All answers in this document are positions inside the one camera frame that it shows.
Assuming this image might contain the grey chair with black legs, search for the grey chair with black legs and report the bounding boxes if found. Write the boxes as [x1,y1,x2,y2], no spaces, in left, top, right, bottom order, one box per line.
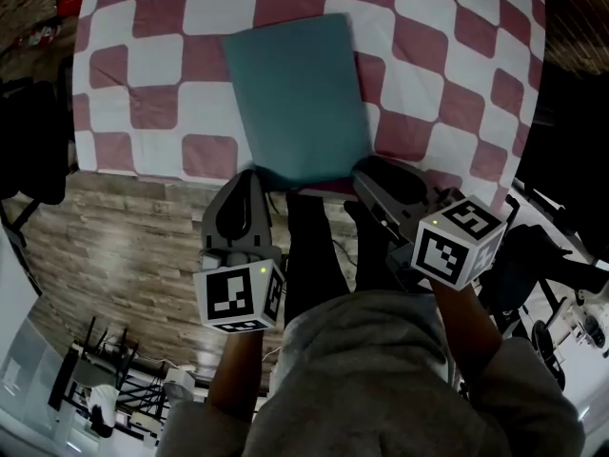
[70,316,139,389]

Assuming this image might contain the red white canister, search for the red white canister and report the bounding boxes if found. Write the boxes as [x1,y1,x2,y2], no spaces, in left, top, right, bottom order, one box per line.
[18,24,63,50]

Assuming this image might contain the grey power box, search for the grey power box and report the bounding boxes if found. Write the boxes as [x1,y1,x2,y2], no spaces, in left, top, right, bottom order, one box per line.
[164,368,196,402]

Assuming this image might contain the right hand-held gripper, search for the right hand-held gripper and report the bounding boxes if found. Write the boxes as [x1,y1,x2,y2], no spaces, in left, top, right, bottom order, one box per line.
[352,154,508,290]

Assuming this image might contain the person's right forearm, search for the person's right forearm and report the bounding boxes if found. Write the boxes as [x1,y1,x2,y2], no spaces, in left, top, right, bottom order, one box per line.
[430,278,505,394]

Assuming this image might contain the red white checkered tablecloth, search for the red white checkered tablecloth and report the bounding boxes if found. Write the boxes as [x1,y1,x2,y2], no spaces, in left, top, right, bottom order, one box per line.
[70,0,547,213]

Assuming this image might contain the black padded office chair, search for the black padded office chair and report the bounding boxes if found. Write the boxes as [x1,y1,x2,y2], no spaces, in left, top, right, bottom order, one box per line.
[513,59,609,266]

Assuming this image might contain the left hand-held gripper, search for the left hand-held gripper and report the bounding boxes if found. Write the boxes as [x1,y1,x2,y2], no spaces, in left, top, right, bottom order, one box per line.
[192,169,286,335]

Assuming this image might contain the dark green hardcover book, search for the dark green hardcover book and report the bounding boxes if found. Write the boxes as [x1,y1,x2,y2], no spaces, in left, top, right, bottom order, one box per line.
[221,11,375,193]

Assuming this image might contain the black mesh office chair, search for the black mesh office chair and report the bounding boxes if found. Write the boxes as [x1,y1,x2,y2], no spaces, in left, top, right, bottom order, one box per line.
[0,76,75,251]

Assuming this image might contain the person's left forearm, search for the person's left forearm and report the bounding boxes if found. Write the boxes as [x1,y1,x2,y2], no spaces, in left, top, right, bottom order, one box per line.
[205,328,267,423]

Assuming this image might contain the white desk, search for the white desk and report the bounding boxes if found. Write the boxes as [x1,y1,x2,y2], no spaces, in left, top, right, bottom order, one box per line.
[0,228,43,313]

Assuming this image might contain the black wire rack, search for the black wire rack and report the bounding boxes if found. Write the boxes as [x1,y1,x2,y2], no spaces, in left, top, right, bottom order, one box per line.
[47,349,210,449]

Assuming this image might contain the grey hooded sweatshirt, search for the grey hooded sweatshirt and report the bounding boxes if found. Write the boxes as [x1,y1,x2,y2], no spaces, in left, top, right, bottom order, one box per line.
[156,290,586,457]

